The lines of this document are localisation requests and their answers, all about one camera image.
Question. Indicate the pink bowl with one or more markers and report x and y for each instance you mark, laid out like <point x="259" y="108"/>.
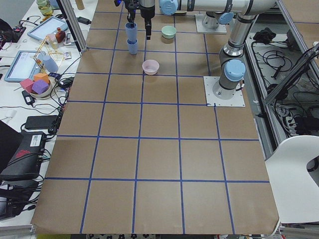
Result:
<point x="150" y="67"/>

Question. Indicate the light blue plastic cylinder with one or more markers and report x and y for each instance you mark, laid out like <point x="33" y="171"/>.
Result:
<point x="50" y="64"/>

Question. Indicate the blue plastic cup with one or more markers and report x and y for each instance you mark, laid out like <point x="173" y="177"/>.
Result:
<point x="132" y="46"/>

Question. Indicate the bowl of foam blocks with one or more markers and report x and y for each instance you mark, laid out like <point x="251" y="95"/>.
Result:
<point x="40" y="87"/>

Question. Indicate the mint green bowl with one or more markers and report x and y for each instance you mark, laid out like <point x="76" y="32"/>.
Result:
<point x="168" y="32"/>

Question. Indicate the aluminium frame post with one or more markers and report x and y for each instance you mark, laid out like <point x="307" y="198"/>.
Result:
<point x="72" y="22"/>

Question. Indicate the black laptop computer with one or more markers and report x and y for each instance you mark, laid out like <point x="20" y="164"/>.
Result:
<point x="20" y="153"/>

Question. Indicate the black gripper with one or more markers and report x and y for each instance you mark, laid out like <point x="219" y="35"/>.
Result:
<point x="131" y="17"/>
<point x="146" y="11"/>

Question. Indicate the brown glass bottle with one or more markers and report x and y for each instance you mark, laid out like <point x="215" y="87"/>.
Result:
<point x="60" y="35"/>

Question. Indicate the black power adapter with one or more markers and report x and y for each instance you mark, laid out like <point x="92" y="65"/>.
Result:
<point x="40" y="122"/>

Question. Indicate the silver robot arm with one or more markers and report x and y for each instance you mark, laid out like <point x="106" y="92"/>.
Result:
<point x="246" y="10"/>

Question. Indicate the black cloth bundle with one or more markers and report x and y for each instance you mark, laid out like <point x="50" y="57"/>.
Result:
<point x="264" y="36"/>

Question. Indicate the white chair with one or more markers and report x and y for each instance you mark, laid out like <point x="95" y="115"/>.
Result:
<point x="296" y="193"/>

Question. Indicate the tablet in blue case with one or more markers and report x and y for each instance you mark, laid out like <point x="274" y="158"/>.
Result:
<point x="47" y="27"/>

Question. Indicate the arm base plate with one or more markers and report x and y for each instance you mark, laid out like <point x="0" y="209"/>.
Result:
<point x="208" y="23"/>
<point x="216" y="96"/>

